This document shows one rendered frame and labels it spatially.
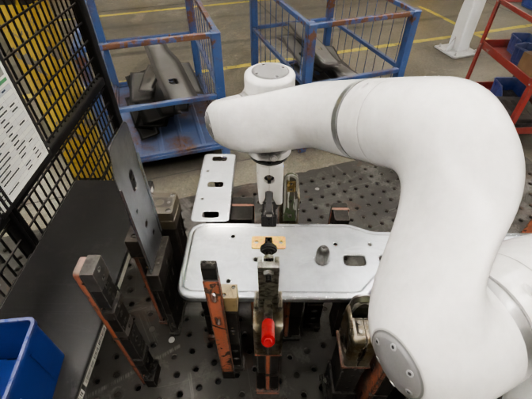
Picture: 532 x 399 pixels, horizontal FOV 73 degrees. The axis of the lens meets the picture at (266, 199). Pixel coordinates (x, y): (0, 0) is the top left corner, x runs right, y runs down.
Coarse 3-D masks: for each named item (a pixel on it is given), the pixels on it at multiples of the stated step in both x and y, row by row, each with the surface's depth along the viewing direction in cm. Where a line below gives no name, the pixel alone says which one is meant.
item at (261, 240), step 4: (256, 236) 90; (260, 236) 90; (264, 236) 90; (268, 236) 90; (272, 236) 90; (276, 236) 90; (280, 236) 90; (252, 240) 89; (256, 240) 89; (260, 240) 89; (264, 240) 89; (268, 240) 89; (272, 240) 89; (276, 240) 89; (280, 240) 89; (284, 240) 89; (252, 244) 88; (256, 244) 88; (260, 244) 88; (276, 244) 88; (280, 244) 88; (284, 244) 88; (252, 248) 88; (256, 248) 87; (280, 248) 87; (284, 248) 87
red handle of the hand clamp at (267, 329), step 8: (264, 304) 67; (264, 312) 64; (264, 320) 61; (272, 320) 61; (264, 328) 59; (272, 328) 59; (264, 336) 57; (272, 336) 57; (264, 344) 57; (272, 344) 57
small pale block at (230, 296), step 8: (224, 288) 72; (232, 288) 72; (224, 296) 71; (232, 296) 71; (224, 304) 72; (232, 304) 72; (232, 312) 74; (232, 320) 78; (232, 328) 80; (232, 336) 83; (240, 336) 86; (232, 344) 86; (240, 344) 87; (232, 352) 89; (240, 352) 89; (240, 360) 92; (240, 368) 95
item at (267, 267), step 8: (264, 248) 61; (272, 248) 61; (264, 256) 60; (272, 256) 60; (264, 264) 58; (272, 264) 58; (264, 272) 58; (272, 272) 58; (264, 280) 62; (272, 280) 62; (264, 288) 64; (272, 288) 64; (264, 296) 67; (272, 296) 67
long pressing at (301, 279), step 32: (224, 224) 94; (256, 224) 94; (288, 224) 94; (320, 224) 94; (192, 256) 86; (224, 256) 86; (256, 256) 86; (288, 256) 86; (192, 288) 80; (256, 288) 80; (288, 288) 80; (320, 288) 80; (352, 288) 80
